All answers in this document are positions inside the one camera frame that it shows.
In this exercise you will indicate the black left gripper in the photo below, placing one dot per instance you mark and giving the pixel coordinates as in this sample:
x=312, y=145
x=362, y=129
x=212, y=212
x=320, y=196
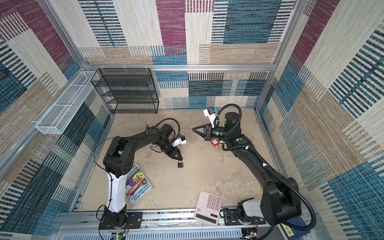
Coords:
x=174, y=153

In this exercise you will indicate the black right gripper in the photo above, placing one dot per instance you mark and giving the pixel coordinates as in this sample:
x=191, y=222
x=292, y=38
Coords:
x=208, y=130

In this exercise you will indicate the small black padlock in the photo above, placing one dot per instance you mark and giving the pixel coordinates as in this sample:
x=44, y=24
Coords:
x=180, y=164

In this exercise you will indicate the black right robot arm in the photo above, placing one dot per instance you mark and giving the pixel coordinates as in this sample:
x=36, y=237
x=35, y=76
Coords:
x=280, y=200

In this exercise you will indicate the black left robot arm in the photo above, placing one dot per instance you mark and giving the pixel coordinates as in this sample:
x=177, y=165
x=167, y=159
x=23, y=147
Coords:
x=119, y=160

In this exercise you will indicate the red padlock on right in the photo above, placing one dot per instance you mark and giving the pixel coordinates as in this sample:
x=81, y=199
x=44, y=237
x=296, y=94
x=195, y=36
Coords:
x=215, y=142

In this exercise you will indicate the purple treehouse book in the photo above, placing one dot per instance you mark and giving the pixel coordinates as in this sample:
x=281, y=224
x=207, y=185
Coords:
x=137, y=185

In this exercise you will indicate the pink calculator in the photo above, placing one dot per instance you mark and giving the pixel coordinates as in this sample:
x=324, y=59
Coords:
x=208, y=208

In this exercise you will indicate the blue box with yellow label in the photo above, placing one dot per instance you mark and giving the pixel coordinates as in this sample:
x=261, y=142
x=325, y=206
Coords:
x=289, y=233

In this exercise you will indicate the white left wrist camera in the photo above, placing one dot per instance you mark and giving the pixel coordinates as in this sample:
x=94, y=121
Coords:
x=180, y=140

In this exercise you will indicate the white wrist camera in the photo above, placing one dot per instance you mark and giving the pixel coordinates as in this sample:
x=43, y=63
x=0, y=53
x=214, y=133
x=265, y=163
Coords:
x=180, y=140
x=211, y=113

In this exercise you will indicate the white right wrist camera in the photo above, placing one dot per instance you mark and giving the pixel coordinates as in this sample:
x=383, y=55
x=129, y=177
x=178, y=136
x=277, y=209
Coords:
x=211, y=113

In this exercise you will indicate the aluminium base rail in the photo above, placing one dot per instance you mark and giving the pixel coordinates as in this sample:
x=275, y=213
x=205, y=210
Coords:
x=163, y=224

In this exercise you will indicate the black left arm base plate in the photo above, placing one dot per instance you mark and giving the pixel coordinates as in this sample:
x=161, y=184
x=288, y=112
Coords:
x=131, y=220

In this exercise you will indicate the black wire shelf rack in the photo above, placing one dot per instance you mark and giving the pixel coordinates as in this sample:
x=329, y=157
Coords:
x=127, y=91

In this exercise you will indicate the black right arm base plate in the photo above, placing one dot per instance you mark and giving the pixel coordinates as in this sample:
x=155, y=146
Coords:
x=232, y=217

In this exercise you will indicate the white wire mesh basket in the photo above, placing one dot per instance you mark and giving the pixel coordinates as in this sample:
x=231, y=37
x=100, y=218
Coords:
x=62, y=112

